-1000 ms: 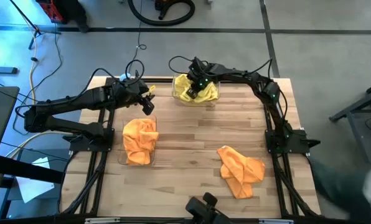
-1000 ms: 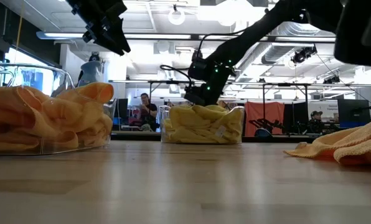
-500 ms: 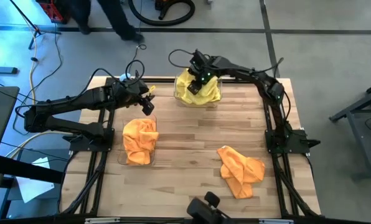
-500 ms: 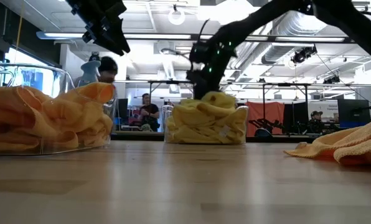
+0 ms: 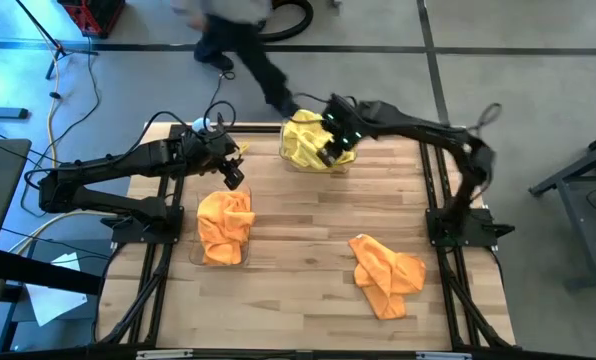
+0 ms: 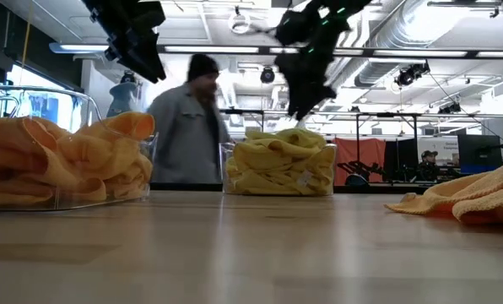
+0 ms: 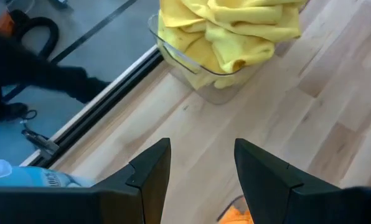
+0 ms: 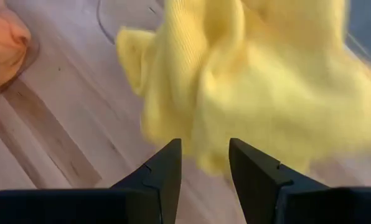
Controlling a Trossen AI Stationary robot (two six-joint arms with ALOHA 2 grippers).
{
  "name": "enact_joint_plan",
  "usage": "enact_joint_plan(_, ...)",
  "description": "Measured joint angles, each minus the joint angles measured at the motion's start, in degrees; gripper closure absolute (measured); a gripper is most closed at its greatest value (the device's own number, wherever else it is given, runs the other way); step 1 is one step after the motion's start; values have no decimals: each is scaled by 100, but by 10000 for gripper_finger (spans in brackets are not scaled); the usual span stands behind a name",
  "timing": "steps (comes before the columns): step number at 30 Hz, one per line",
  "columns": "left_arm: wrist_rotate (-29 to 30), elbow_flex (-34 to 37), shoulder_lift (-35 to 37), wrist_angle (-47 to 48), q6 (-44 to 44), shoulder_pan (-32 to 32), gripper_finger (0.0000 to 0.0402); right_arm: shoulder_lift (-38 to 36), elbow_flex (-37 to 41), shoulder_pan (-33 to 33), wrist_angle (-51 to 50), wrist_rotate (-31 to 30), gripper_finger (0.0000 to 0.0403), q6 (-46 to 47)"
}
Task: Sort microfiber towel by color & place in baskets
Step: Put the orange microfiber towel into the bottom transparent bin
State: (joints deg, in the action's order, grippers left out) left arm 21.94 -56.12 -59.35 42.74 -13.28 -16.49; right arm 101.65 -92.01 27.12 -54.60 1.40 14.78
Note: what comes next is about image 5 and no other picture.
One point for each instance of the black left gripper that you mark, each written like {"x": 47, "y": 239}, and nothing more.
{"x": 210, "y": 150}

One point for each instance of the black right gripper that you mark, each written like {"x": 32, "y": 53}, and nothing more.
{"x": 343, "y": 125}

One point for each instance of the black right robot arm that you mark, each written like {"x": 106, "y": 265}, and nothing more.
{"x": 428, "y": 135}

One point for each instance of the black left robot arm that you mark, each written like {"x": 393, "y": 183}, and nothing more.
{"x": 113, "y": 167}

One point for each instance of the clear plastic basket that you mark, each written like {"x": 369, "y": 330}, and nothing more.
{"x": 194, "y": 255}
{"x": 338, "y": 170}

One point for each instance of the blue spray bottle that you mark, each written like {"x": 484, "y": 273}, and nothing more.
{"x": 200, "y": 124}

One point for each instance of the person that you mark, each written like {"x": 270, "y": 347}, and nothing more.
{"x": 243, "y": 40}

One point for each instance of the red black tool box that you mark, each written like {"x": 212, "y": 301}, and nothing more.
{"x": 93, "y": 17}

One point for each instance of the black tripod stand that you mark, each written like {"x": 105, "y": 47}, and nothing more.
{"x": 60, "y": 50}

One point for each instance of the black support beam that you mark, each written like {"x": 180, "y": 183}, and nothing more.
{"x": 38, "y": 272}

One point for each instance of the white paper sheet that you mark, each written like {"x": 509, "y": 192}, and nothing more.
{"x": 53, "y": 300}

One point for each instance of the grey metal bar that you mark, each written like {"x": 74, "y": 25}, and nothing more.
{"x": 3, "y": 113}

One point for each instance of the dark grey metal cart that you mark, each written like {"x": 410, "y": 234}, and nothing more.
{"x": 585, "y": 225}

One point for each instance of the black aluminium table frame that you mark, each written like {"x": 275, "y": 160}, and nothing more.
{"x": 258, "y": 129}

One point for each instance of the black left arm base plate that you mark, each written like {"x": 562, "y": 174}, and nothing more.
{"x": 128, "y": 235}

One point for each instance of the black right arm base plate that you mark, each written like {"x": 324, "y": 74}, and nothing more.
{"x": 483, "y": 227}

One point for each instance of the silver metal bracket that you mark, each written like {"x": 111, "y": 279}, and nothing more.
{"x": 443, "y": 356}
{"x": 163, "y": 354}

